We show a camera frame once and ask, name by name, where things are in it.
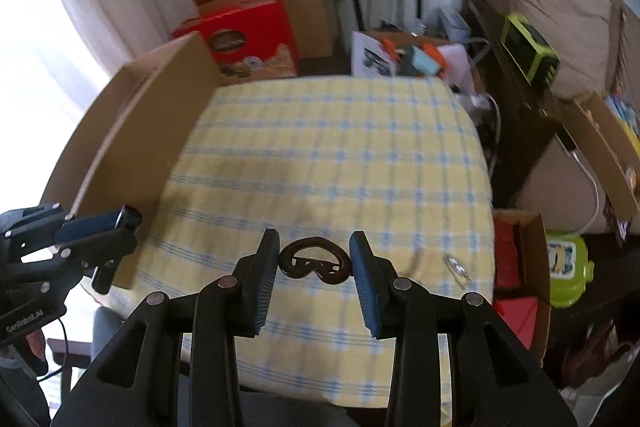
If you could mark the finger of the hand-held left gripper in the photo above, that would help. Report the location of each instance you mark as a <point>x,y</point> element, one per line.
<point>100,252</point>
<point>95,224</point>

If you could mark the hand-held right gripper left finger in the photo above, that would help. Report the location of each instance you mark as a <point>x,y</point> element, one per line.
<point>267,287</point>

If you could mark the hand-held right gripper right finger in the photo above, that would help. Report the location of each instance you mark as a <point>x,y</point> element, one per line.
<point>372,292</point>

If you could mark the dark brown heart hair clip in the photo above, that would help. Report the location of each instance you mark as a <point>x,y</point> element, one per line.
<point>320,269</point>

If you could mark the person's left hand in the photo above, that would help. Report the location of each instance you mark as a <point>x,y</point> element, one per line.
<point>37,352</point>

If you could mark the yellow plaid tablecloth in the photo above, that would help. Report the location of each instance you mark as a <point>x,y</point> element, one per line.
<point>325,157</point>

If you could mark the cardboard box with red contents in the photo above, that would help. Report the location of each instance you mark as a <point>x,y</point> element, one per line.
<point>515,257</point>

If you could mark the green plastic toy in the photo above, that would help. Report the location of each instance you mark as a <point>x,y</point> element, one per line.
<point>567,269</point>

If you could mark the dark wooden cabinet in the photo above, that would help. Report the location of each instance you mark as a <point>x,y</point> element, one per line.
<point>515,117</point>

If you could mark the teal orange toy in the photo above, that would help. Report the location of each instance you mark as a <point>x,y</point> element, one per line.
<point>420,59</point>

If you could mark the white picture box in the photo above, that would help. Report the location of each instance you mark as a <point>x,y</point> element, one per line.
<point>370,54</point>

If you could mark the pale pink box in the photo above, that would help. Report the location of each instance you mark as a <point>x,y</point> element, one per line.
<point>457,64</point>

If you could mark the red gift box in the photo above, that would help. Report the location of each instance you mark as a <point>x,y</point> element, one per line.
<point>250,37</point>

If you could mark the cardboard box of colourful items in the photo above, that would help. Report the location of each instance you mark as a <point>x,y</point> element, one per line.
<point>600,147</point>

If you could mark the lime green black device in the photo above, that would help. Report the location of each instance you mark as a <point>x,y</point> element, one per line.
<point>530,49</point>

